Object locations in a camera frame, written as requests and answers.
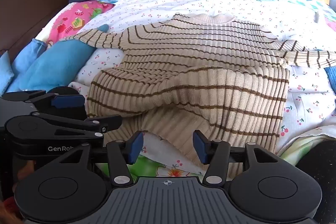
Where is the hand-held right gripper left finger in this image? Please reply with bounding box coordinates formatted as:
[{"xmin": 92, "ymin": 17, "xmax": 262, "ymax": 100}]
[{"xmin": 56, "ymin": 131, "xmax": 144, "ymax": 187}]

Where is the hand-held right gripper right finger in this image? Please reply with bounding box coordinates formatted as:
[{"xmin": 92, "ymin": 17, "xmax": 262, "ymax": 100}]
[{"xmin": 193, "ymin": 130, "xmax": 280, "ymax": 186}]

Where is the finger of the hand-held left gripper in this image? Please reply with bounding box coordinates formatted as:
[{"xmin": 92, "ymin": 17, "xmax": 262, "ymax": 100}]
[
  {"xmin": 31, "ymin": 112, "xmax": 123, "ymax": 138},
  {"xmin": 1, "ymin": 90, "xmax": 85, "ymax": 109}
]

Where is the beige brown striped sweater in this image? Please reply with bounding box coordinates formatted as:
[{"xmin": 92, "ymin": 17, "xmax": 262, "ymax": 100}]
[{"xmin": 58, "ymin": 13, "xmax": 336, "ymax": 178}]

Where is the green floral sheet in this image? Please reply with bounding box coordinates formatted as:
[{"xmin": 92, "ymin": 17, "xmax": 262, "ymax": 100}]
[{"xmin": 98, "ymin": 128, "xmax": 336, "ymax": 180}]

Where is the teal fleece garment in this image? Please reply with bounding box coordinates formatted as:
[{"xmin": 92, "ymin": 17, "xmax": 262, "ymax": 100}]
[{"xmin": 5, "ymin": 24, "xmax": 109, "ymax": 94}]

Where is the light blue cloth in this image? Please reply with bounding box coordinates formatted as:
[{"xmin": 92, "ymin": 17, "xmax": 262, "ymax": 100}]
[{"xmin": 0, "ymin": 39, "xmax": 48, "ymax": 94}]

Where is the pink patterned pillow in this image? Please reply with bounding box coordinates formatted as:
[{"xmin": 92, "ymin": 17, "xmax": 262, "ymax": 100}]
[{"xmin": 35, "ymin": 0, "xmax": 336, "ymax": 50}]

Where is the white cherry print blanket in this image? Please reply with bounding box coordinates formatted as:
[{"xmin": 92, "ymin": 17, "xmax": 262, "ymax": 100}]
[{"xmin": 75, "ymin": 0, "xmax": 336, "ymax": 178}]

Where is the dark cloth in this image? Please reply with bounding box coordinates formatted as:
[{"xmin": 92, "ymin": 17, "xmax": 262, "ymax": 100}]
[{"xmin": 296, "ymin": 135, "xmax": 336, "ymax": 224}]

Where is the blue knit garment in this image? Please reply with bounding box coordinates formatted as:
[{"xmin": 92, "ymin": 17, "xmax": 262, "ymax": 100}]
[{"xmin": 325, "ymin": 66, "xmax": 336, "ymax": 92}]

